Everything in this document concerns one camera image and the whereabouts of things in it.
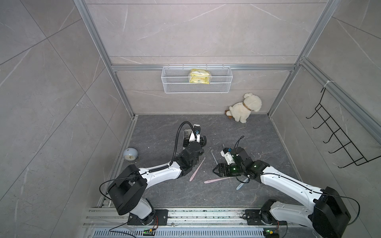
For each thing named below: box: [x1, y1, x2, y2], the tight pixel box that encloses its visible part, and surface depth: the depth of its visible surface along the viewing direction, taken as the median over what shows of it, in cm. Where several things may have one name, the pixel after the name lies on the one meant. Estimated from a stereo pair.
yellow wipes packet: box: [189, 68, 211, 85], surface depth 89 cm
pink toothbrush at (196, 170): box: [189, 157, 206, 182], surface depth 90 cm
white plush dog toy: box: [225, 92, 262, 124], surface depth 112 cm
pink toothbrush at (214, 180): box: [203, 177, 231, 184], surface depth 87 cm
